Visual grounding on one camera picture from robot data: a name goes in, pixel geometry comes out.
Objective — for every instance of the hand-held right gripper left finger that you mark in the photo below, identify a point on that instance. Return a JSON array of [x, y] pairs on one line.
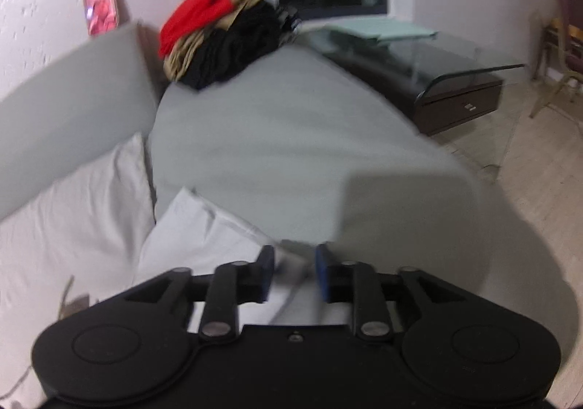
[[265, 274]]

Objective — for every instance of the red folded garment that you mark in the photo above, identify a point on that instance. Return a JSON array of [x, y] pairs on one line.
[[196, 10]]

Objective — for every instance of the pale green folded cloth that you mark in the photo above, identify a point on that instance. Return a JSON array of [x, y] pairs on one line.
[[382, 30]]

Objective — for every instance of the glass top coffee table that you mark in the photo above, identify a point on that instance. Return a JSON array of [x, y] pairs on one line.
[[451, 85]]

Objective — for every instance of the black folded garment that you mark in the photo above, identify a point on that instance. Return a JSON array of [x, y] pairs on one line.
[[237, 45]]

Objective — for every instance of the white cloth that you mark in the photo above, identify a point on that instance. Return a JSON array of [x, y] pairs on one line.
[[86, 227]]

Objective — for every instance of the grey sofa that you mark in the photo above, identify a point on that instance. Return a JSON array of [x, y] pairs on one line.
[[291, 140]]

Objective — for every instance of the phone with pink screen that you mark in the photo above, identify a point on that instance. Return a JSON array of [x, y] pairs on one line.
[[101, 4]]

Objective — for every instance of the beige folded garment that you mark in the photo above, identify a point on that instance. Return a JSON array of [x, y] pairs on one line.
[[184, 54]]

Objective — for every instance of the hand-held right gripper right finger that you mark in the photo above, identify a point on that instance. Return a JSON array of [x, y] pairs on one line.
[[323, 274]]

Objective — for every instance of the wooden chair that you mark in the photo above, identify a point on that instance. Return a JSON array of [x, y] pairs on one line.
[[567, 26]]

